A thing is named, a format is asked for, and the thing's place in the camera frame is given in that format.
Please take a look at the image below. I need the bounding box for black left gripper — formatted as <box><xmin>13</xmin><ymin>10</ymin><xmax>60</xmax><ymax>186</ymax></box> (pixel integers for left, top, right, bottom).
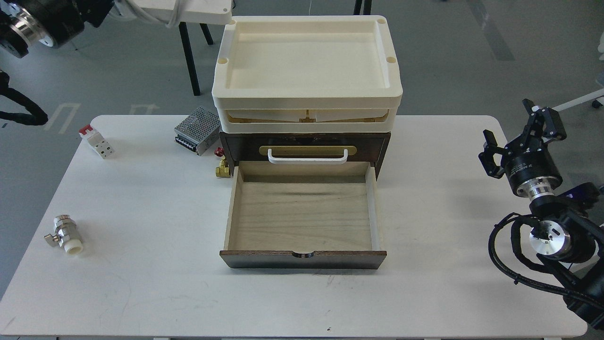
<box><xmin>80</xmin><ymin>0</ymin><xmax>115</xmax><ymax>28</ymax></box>

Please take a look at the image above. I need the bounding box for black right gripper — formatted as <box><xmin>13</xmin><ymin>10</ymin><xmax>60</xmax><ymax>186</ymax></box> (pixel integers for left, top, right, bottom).
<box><xmin>478</xmin><ymin>99</ymin><xmax>567</xmax><ymax>197</ymax></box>

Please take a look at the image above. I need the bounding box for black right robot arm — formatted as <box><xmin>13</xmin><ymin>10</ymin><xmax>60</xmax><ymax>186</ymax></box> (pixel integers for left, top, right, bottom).
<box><xmin>478</xmin><ymin>99</ymin><xmax>604</xmax><ymax>330</ymax></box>

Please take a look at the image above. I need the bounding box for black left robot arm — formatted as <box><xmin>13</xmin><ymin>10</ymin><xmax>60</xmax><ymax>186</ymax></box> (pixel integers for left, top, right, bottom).
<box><xmin>0</xmin><ymin>0</ymin><xmax>115</xmax><ymax>126</ymax></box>

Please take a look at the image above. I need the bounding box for white chair base leg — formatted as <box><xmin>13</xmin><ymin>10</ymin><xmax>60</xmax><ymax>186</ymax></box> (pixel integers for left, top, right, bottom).
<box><xmin>553</xmin><ymin>88</ymin><xmax>604</xmax><ymax>112</ymax></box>

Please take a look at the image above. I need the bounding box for white red circuit breaker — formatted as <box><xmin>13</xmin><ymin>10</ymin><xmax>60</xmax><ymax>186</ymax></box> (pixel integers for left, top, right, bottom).
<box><xmin>78</xmin><ymin>124</ymin><xmax>114</xmax><ymax>159</ymax></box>

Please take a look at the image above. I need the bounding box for metal mesh power supply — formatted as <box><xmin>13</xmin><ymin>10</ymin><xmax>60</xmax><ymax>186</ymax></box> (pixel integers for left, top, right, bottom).
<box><xmin>174</xmin><ymin>106</ymin><xmax>221</xmax><ymax>156</ymax></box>

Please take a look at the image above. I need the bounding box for cream plastic stacked tray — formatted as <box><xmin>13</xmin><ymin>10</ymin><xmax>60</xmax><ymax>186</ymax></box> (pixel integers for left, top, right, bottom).
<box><xmin>212</xmin><ymin>15</ymin><xmax>403</xmax><ymax>134</ymax></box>

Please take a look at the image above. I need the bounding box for silver white ball valve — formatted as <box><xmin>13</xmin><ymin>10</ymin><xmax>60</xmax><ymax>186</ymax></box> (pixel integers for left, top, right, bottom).
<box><xmin>43</xmin><ymin>214</ymin><xmax>84</xmax><ymax>255</ymax></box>

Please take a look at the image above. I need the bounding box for open wooden drawer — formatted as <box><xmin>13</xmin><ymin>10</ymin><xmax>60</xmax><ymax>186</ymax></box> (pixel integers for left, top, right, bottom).
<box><xmin>219</xmin><ymin>161</ymin><xmax>387</xmax><ymax>270</ymax></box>

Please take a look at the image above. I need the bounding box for brass valve red handle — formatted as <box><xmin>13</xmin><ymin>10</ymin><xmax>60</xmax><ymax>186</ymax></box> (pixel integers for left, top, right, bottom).
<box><xmin>214</xmin><ymin>147</ymin><xmax>231</xmax><ymax>178</ymax></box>

